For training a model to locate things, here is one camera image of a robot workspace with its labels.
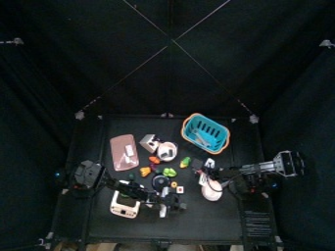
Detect yellow green toy corn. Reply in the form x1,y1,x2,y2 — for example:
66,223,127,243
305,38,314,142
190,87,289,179
179,156,193,170

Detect pink plate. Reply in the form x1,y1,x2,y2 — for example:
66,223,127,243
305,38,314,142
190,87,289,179
201,179,225,203

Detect dark blue toy pot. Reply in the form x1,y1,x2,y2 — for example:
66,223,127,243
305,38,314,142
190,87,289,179
151,174,171,190

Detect green toy vegetable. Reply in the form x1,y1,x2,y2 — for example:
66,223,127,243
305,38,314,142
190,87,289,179
162,167,178,178

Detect white bowl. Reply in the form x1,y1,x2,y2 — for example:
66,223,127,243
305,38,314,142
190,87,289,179
157,140,179,163

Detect grey utensil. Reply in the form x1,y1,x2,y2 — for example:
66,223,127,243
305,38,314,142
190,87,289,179
191,128,214,147

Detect white digital scale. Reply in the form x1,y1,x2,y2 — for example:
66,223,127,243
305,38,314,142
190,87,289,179
109,189,143,220

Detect teal basket with orange rim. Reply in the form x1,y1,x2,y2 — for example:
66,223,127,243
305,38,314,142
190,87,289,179
181,113,233,156

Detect yellow orange toy food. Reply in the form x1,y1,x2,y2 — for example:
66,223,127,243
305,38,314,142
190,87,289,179
139,166,154,178

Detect grey white toy box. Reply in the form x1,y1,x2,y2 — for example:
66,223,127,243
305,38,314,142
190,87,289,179
138,133,163,154

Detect pink cutting board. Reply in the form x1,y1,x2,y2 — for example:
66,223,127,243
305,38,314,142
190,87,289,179
109,133,142,173

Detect black label sheet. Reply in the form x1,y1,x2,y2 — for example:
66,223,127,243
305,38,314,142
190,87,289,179
242,209,273,239

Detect black cable loop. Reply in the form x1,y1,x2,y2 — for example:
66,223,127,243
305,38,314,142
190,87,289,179
205,176,227,194

